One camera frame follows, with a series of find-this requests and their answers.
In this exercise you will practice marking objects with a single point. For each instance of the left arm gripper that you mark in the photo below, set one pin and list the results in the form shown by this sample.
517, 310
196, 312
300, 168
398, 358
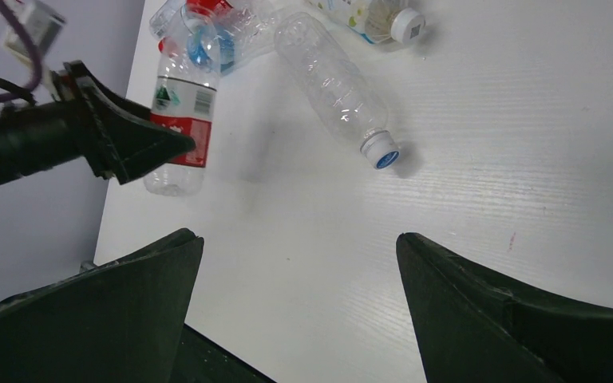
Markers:
114, 135

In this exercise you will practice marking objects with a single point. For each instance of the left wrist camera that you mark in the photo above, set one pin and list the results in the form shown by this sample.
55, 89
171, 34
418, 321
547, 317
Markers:
41, 21

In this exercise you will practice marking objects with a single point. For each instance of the crushed clear unlabelled bottle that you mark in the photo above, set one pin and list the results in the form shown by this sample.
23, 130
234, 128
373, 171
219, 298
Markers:
345, 102

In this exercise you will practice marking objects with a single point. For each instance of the clear bottle blue stripe label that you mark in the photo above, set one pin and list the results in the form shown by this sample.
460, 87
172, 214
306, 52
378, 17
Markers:
376, 21

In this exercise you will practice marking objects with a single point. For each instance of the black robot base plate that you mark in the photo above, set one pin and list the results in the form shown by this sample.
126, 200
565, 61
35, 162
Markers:
199, 359

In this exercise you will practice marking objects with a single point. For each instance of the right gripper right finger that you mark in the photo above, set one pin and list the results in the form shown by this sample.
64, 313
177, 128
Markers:
474, 324

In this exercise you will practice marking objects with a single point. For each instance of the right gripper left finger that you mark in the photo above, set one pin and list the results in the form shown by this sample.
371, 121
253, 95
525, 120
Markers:
118, 322

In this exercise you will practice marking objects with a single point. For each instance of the clear bottle blue white label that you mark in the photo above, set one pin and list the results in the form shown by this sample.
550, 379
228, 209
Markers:
245, 29

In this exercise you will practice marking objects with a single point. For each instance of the clear bottle red label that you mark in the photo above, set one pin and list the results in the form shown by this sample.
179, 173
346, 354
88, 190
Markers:
184, 98

